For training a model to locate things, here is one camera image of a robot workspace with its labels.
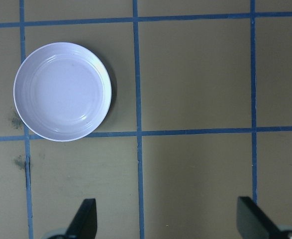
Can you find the purple plate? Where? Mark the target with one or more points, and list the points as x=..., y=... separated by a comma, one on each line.
x=61, y=92

